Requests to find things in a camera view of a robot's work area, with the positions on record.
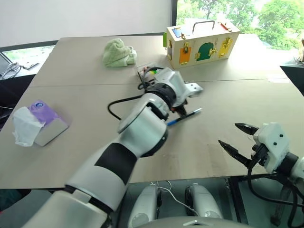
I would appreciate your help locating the silver robot thigh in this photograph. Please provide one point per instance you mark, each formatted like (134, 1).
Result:
(203, 202)
(143, 206)

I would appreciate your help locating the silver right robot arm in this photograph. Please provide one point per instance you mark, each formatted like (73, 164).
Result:
(297, 167)

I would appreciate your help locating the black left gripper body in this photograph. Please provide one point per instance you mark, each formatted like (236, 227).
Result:
(177, 104)

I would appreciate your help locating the silver left robot thigh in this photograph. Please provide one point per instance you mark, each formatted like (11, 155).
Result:
(143, 206)

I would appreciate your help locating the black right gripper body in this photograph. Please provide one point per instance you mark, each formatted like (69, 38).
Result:
(261, 152)

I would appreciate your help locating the silver right robot thigh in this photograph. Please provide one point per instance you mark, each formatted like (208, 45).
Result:
(203, 202)

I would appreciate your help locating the black table frame leg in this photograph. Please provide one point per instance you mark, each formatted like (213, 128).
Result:
(236, 202)

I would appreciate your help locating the white flat device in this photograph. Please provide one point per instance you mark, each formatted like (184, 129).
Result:
(29, 65)

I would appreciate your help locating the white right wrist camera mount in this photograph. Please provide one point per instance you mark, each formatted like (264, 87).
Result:
(273, 142)

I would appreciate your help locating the blue and black pen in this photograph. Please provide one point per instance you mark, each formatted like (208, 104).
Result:
(173, 122)

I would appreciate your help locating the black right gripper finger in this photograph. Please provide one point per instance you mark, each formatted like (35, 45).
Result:
(245, 128)
(234, 152)

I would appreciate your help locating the silver robot torso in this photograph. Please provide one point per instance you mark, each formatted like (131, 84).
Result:
(190, 223)

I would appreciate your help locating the purple tissue pack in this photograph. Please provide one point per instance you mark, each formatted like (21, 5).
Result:
(38, 123)

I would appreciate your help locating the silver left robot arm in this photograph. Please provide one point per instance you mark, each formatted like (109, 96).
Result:
(133, 140)

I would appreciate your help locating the black side table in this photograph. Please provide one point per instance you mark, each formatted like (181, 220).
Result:
(293, 76)

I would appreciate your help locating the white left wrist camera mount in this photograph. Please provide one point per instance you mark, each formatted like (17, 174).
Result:
(174, 80)

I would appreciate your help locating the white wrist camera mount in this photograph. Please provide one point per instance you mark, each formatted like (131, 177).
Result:
(273, 142)
(174, 80)

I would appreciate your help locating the light green towel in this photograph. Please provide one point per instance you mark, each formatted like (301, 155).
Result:
(117, 54)

